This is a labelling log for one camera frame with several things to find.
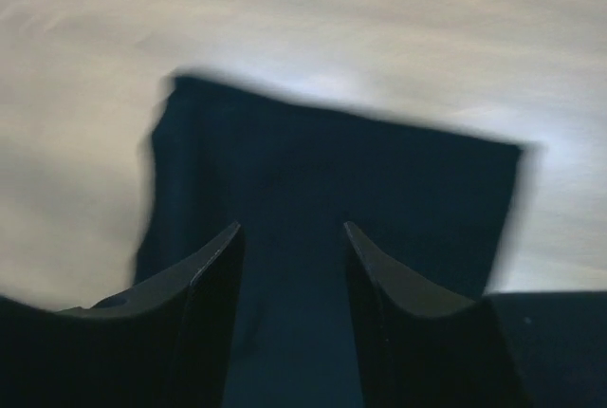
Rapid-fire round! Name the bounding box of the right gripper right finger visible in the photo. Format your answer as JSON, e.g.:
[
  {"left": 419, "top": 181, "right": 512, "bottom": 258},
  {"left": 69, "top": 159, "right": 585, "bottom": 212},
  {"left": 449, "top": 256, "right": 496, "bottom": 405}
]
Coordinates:
[{"left": 345, "top": 223, "right": 606, "bottom": 407}]

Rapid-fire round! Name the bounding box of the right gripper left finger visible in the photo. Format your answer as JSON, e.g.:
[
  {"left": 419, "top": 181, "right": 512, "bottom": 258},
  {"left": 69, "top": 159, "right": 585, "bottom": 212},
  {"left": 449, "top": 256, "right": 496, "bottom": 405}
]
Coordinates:
[{"left": 1, "top": 224, "right": 245, "bottom": 407}]

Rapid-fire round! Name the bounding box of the black t shirt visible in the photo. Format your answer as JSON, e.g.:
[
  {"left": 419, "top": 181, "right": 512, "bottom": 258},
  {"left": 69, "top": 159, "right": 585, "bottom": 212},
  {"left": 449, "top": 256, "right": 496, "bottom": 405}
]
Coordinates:
[{"left": 134, "top": 74, "right": 523, "bottom": 407}]

